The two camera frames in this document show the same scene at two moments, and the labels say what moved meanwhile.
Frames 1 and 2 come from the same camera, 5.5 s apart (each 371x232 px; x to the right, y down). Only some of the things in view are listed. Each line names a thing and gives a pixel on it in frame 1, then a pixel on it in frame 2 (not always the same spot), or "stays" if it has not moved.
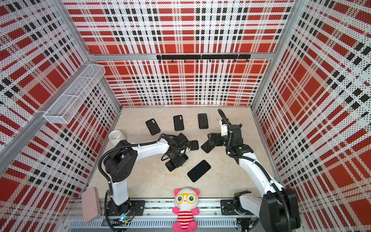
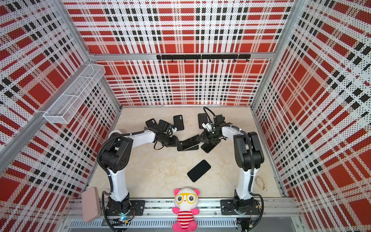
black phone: x=198 y=170 stays
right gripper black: x=212 y=139 to x=205 y=137
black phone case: x=178 y=123 stays
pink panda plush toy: x=186 y=202 stays
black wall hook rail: x=222 y=57 stays
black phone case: x=152 y=126 stays
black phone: x=170 y=166 to x=190 y=142
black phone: x=203 y=121 stays
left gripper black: x=179 y=162 to x=174 y=141
